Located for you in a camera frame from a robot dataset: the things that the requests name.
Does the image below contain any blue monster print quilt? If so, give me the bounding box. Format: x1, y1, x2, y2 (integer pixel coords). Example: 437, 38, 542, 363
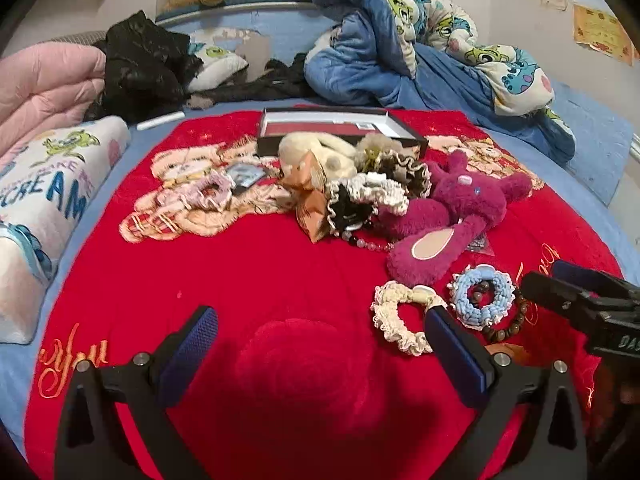
302, 0, 578, 163

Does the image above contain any black card packet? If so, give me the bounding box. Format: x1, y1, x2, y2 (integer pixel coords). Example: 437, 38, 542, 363
225, 162, 266, 196

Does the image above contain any magenta plush toy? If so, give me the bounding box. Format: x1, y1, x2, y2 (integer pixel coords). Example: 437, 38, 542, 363
377, 150, 533, 288

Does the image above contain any black shallow box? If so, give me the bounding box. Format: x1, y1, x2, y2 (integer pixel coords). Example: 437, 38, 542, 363
256, 107, 429, 158

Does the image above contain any brown ruffled scrunchie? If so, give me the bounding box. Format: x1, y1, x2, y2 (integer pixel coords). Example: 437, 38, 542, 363
360, 150, 433, 198

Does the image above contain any blue headboard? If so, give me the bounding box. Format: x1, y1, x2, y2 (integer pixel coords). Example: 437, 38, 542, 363
155, 0, 341, 71

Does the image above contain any pink quilt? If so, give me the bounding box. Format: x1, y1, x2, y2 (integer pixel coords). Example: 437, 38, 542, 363
0, 42, 108, 171

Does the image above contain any white stick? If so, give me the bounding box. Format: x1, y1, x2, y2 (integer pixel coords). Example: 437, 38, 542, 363
136, 112, 183, 132

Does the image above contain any grey mesh cushion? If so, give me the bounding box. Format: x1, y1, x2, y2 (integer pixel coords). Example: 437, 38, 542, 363
64, 30, 108, 50

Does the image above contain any pink knitted scrunchie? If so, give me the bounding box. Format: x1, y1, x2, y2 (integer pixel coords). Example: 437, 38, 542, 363
177, 170, 236, 213

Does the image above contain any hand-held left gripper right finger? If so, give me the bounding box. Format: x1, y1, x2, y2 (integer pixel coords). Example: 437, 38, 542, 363
422, 305, 589, 480

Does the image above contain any yellow wall poster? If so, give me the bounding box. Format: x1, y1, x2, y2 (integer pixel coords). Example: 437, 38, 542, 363
572, 4, 636, 66

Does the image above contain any white lettered monster pillow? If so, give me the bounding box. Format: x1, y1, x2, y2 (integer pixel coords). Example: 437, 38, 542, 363
0, 115, 132, 346

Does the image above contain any orange satin hair bow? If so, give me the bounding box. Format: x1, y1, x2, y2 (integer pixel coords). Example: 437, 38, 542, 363
277, 152, 333, 245

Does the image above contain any small monster print pillow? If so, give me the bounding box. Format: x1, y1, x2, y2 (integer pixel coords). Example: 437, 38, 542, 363
187, 27, 251, 93

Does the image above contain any crystal bead bracelet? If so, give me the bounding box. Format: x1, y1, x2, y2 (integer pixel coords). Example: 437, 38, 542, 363
342, 230, 396, 253

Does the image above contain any cream lace scrunchie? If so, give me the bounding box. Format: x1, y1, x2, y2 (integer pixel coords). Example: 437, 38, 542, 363
370, 281, 448, 357

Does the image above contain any grey fluffy pom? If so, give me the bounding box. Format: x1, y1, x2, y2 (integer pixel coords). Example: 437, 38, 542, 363
356, 132, 403, 161

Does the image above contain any brown bead bracelet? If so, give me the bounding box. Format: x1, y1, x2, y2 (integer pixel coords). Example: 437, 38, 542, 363
470, 280, 531, 346

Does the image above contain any cream plush toy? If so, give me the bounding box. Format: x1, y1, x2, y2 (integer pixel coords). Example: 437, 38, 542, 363
277, 131, 361, 181

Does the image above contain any blue knitted scrunchie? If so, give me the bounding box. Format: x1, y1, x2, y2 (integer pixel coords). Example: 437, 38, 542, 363
446, 264, 517, 330

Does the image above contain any black garment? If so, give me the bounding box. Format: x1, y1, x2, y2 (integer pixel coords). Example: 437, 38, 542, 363
185, 52, 321, 111

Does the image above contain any red bear print blanket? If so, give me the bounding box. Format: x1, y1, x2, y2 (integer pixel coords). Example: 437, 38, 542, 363
22, 107, 631, 480

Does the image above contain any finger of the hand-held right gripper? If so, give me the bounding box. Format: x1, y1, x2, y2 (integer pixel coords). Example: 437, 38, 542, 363
519, 270, 619, 322
551, 259, 640, 302

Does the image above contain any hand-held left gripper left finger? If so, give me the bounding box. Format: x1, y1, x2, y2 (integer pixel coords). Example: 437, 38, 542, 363
54, 305, 221, 480

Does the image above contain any black puffer jacket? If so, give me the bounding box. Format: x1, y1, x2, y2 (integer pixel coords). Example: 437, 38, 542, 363
82, 10, 206, 123

